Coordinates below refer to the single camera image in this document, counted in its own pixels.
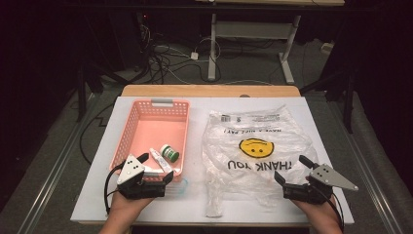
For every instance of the white mat board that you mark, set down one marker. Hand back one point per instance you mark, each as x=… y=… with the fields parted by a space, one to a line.
x=198 y=110

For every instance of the green and white jar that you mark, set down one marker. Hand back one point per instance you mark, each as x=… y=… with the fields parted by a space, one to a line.
x=169 y=152

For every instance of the person's left hand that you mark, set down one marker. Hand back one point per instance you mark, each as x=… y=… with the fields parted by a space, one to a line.
x=130 y=204

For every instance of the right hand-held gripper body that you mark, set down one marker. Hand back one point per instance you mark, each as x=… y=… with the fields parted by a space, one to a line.
x=328 y=177

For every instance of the white power adapter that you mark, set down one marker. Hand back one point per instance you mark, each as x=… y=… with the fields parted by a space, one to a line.
x=195 y=56

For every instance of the white metal desk frame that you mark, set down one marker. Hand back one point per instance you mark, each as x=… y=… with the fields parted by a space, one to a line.
x=212 y=48

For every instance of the metal floor rail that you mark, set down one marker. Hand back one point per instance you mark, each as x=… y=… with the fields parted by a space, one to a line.
x=367 y=169
x=55 y=175

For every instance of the person's right hand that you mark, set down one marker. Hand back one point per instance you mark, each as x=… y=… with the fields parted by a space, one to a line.
x=316 y=209

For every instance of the clear blue-edged plastic pouch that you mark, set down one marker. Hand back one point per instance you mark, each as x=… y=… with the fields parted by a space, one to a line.
x=178 y=189

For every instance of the white ointment tube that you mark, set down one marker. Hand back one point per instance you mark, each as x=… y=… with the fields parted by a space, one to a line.
x=159 y=160

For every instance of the clear smiley plastic bag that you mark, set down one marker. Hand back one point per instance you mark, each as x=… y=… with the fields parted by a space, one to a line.
x=256 y=130

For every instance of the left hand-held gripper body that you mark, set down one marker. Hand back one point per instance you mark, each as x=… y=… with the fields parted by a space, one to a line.
x=131 y=170

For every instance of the pink perforated plastic basket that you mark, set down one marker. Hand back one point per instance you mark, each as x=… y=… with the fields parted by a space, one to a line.
x=156 y=130

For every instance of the black metal stand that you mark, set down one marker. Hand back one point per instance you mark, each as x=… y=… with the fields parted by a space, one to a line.
x=347 y=97
x=81 y=97

